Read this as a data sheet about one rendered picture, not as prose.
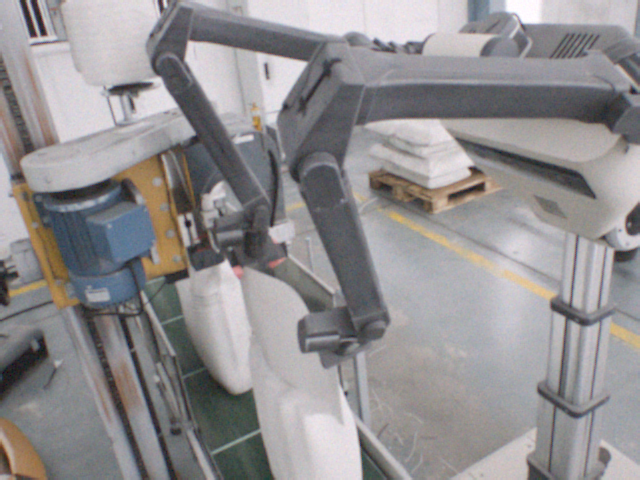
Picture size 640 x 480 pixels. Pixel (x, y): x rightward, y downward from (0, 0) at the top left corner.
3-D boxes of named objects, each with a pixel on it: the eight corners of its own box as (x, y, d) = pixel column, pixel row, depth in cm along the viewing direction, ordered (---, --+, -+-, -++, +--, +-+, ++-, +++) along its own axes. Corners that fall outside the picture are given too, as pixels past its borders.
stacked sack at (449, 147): (470, 151, 411) (470, 133, 405) (421, 163, 397) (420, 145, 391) (423, 134, 467) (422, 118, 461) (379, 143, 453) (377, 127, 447)
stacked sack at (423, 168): (496, 162, 420) (497, 143, 414) (429, 184, 391) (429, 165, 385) (457, 150, 454) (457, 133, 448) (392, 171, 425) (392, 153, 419)
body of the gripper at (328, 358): (308, 337, 101) (318, 327, 95) (355, 317, 105) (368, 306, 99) (322, 370, 99) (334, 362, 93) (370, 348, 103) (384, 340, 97)
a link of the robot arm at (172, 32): (161, -3, 86) (152, -19, 94) (149, 79, 93) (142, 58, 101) (395, 51, 107) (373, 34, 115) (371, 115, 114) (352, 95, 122)
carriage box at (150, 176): (191, 269, 142) (162, 153, 129) (52, 314, 129) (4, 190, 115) (167, 237, 162) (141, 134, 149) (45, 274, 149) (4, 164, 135)
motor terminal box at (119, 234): (162, 255, 113) (148, 203, 108) (120, 278, 106) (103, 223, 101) (138, 247, 118) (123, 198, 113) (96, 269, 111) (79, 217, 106)
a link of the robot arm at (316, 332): (390, 325, 85) (374, 280, 90) (318, 333, 81) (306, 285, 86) (369, 362, 93) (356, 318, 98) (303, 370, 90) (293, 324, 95)
